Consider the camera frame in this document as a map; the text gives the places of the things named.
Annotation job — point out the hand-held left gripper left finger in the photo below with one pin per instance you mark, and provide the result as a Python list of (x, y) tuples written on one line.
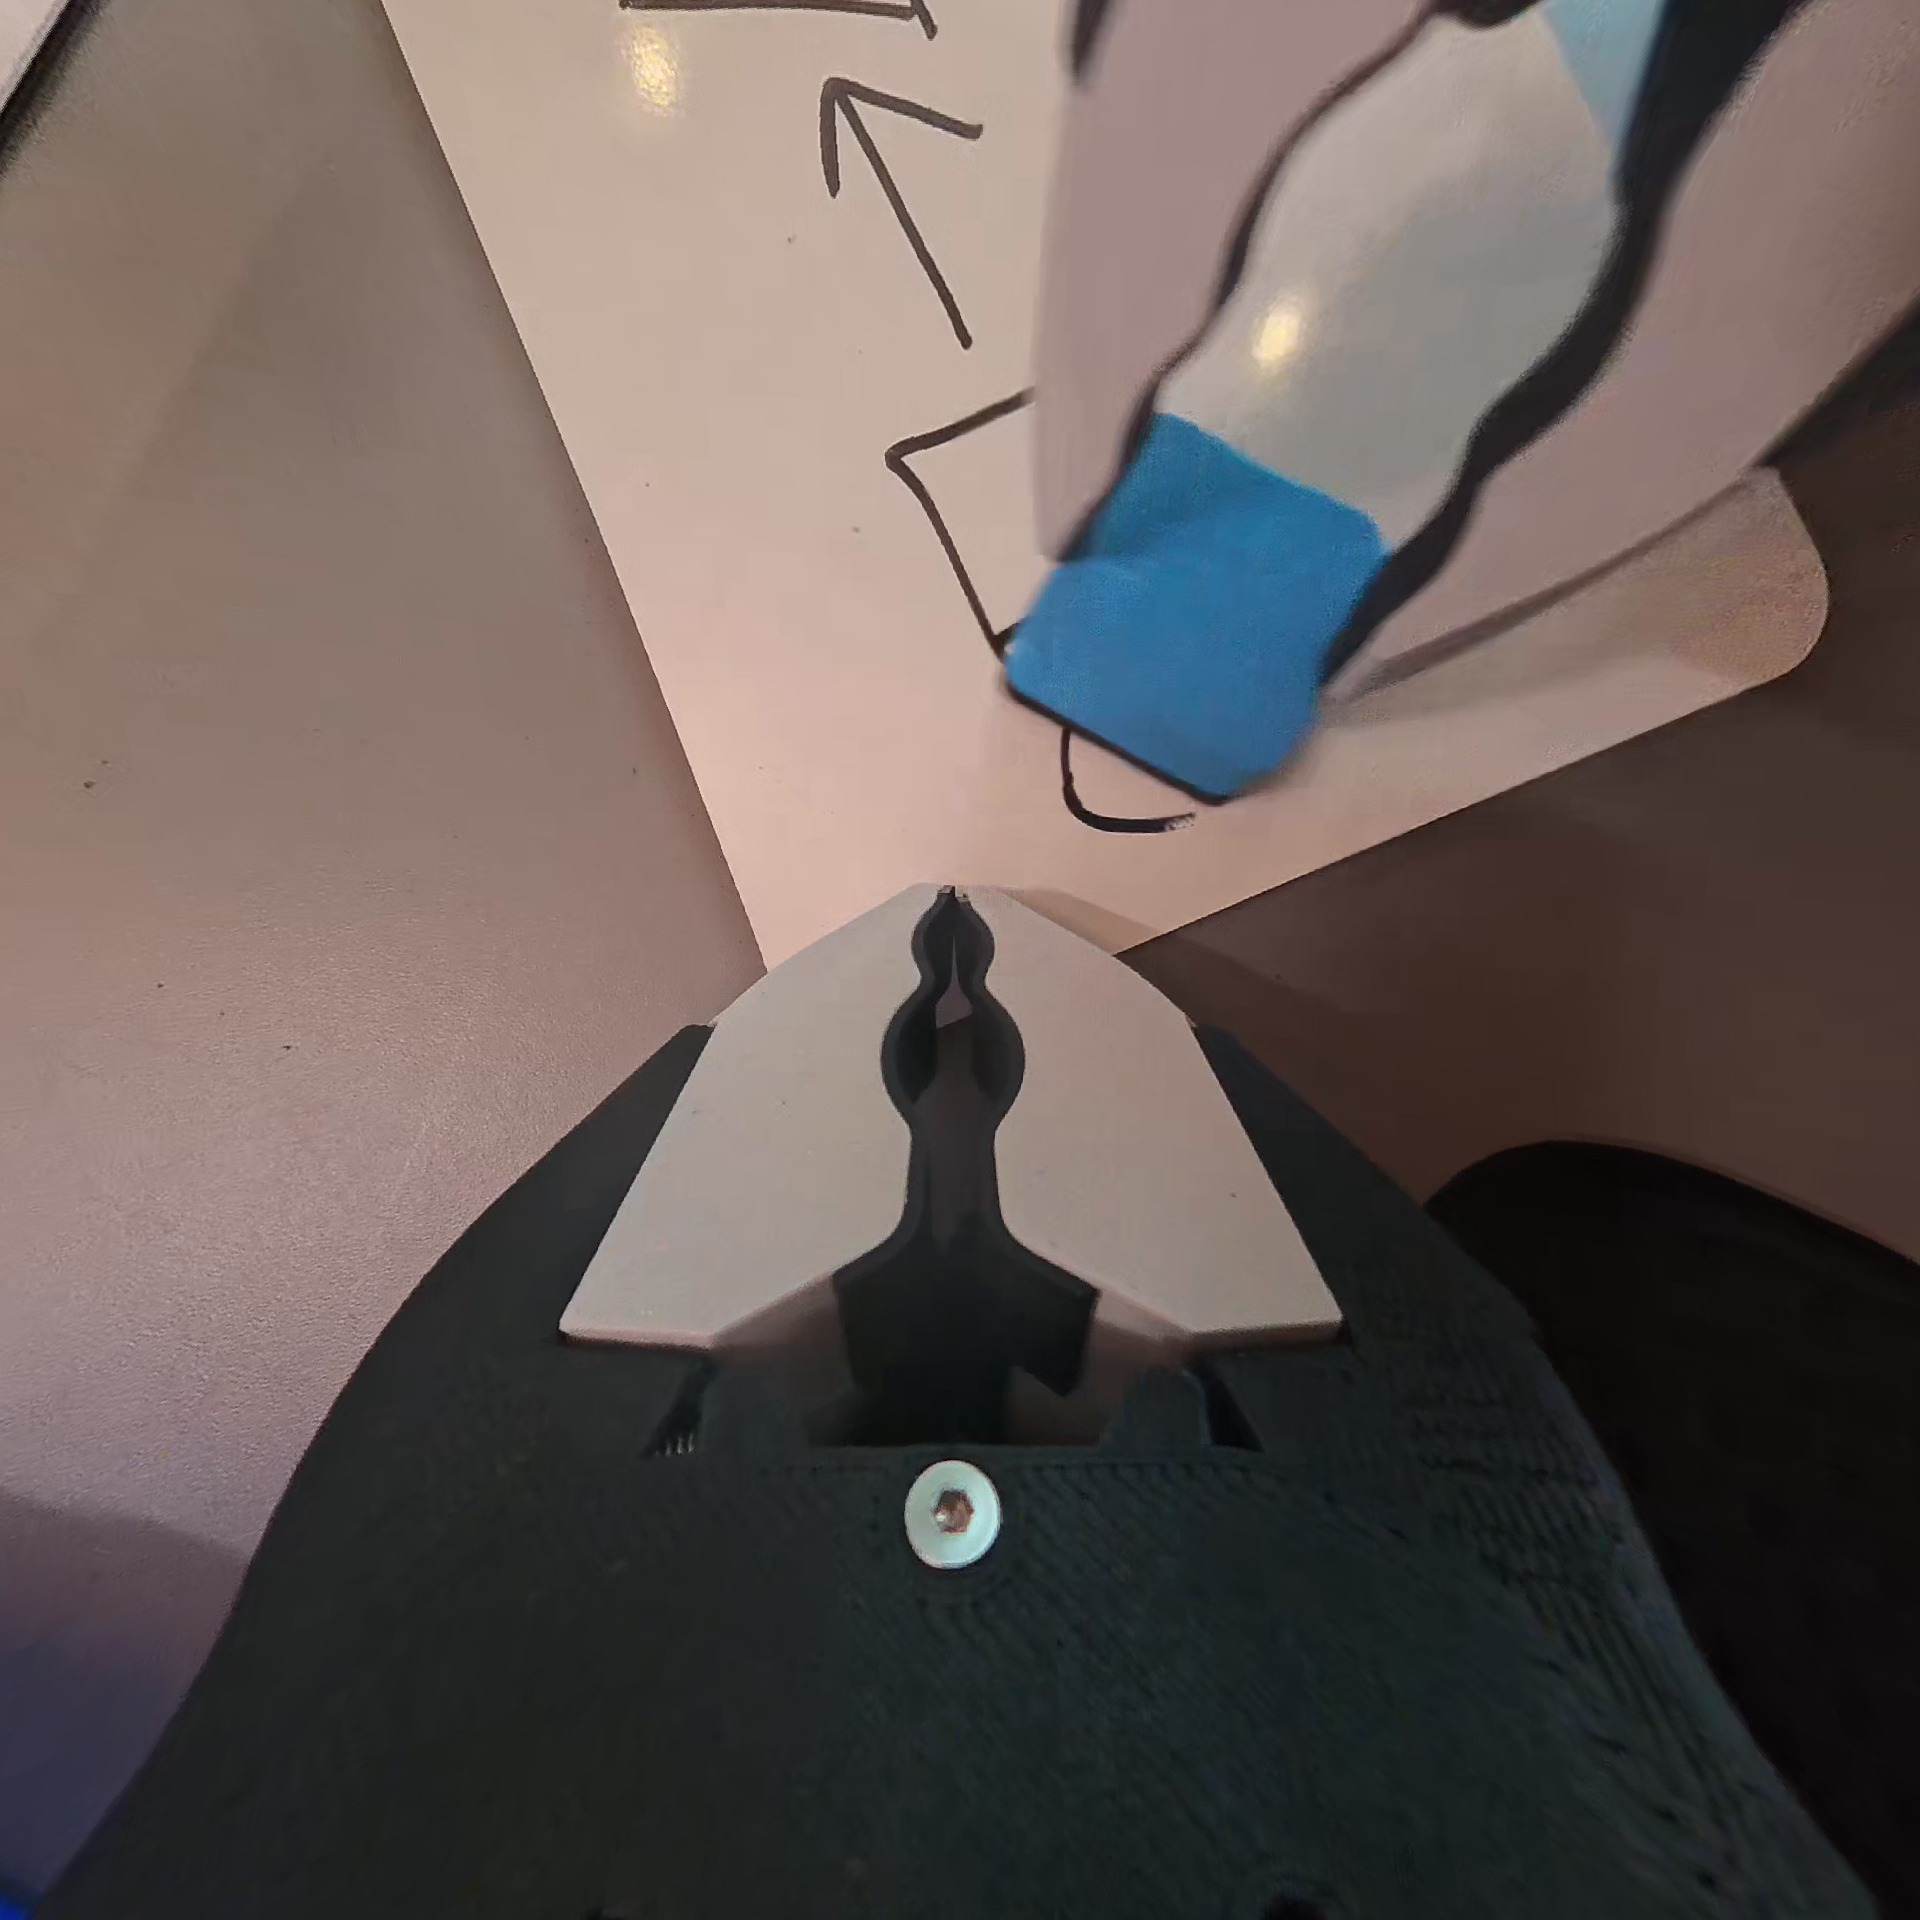
[(721, 1171)]

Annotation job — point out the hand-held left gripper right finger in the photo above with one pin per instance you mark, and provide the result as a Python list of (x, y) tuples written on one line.
[(1171, 1171)]

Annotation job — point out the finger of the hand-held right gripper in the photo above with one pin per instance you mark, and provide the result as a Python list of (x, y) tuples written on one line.
[(1770, 271), (1140, 225)]

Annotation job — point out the blue whiteboard eraser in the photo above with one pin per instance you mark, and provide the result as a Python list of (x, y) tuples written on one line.
[(1200, 601)]

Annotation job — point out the white whiteboard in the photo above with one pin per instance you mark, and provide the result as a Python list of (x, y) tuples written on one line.
[(675, 375)]

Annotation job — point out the person's dark clothing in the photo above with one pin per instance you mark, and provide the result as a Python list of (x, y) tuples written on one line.
[(1770, 1425)]

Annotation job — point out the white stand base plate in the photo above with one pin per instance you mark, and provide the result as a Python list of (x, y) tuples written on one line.
[(19, 22)]

